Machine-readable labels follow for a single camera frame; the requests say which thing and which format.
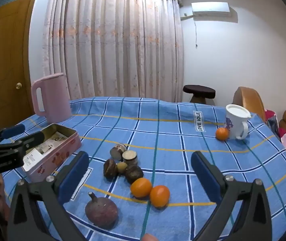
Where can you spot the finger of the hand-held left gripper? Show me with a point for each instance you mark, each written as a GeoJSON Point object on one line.
{"type": "Point", "coordinates": [32, 140]}
{"type": "Point", "coordinates": [12, 131]}

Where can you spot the pink tin box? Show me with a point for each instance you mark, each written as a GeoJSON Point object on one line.
{"type": "Point", "coordinates": [57, 155]}

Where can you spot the dark brown wrinkled fruit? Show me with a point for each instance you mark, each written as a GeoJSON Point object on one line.
{"type": "Point", "coordinates": [134, 174]}
{"type": "Point", "coordinates": [110, 169]}

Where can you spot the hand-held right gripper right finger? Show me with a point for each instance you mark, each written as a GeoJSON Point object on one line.
{"type": "Point", "coordinates": [205, 175]}

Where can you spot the white paper leaflet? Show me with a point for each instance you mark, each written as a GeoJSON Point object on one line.
{"type": "Point", "coordinates": [31, 159]}

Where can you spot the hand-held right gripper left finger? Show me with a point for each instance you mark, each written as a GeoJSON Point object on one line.
{"type": "Point", "coordinates": [75, 175]}

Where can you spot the orange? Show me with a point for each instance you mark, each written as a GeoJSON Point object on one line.
{"type": "Point", "coordinates": [222, 134]}
{"type": "Point", "coordinates": [159, 195]}
{"type": "Point", "coordinates": [141, 187]}

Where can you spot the wooden door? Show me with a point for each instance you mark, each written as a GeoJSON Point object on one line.
{"type": "Point", "coordinates": [2, 67]}

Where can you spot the pink embroidered curtain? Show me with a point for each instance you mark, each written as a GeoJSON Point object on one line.
{"type": "Point", "coordinates": [107, 42]}

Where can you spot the dark round stool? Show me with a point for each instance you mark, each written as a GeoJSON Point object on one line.
{"type": "Point", "coordinates": [199, 90]}

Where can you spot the brown pale-faced cylindrical fruit piece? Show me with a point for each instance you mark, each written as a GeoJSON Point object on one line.
{"type": "Point", "coordinates": [129, 157]}

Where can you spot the person's right hand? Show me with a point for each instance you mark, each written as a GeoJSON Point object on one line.
{"type": "Point", "coordinates": [150, 238]}

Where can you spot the brass door knob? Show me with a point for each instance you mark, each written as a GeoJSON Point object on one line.
{"type": "Point", "coordinates": [19, 85]}

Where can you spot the pink kettle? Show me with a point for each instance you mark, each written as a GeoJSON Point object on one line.
{"type": "Point", "coordinates": [55, 98]}

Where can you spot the small yellow fruit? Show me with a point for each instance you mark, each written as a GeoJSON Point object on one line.
{"type": "Point", "coordinates": [122, 167]}

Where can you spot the white air conditioner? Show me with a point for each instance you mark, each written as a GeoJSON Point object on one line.
{"type": "Point", "coordinates": [210, 11]}

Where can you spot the brown wooden chair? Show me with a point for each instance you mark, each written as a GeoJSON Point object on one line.
{"type": "Point", "coordinates": [248, 100]}

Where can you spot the purple sweet potato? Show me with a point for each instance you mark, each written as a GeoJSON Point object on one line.
{"type": "Point", "coordinates": [101, 210]}

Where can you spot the printed paper leaflet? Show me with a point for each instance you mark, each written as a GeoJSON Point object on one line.
{"type": "Point", "coordinates": [51, 143]}

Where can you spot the white floral mug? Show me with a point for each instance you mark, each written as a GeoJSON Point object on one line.
{"type": "Point", "coordinates": [235, 123]}

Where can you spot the blue plaid cloth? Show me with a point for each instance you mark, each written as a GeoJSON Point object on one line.
{"type": "Point", "coordinates": [158, 135]}

